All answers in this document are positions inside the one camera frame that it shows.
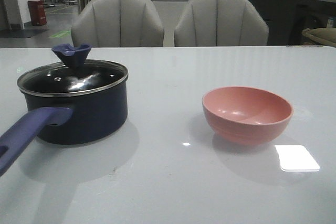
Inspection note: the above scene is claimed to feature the pink plastic bowl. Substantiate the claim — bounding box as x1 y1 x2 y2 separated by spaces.
202 86 293 145

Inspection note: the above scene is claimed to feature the glass pot lid blue knob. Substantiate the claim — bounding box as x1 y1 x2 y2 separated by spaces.
17 44 128 98

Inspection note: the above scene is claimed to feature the right grey upholstered chair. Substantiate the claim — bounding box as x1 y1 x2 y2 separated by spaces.
174 0 269 47

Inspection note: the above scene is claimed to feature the grey upholstered chair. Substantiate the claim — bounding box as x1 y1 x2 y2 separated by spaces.
174 0 269 47
71 0 164 47

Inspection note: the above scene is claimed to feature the left grey upholstered chair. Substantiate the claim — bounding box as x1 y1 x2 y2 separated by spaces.
71 0 164 47

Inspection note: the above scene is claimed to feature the dark blue saucepan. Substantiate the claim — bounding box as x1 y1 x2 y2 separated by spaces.
0 60 129 176

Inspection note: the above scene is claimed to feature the coloured sticker strip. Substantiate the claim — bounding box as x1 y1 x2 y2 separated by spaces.
286 45 324 48

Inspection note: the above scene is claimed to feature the dark counter with white top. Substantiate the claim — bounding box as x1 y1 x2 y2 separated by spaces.
198 0 336 46

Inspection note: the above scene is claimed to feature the red waste bin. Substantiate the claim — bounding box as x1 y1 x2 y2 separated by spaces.
28 0 47 26

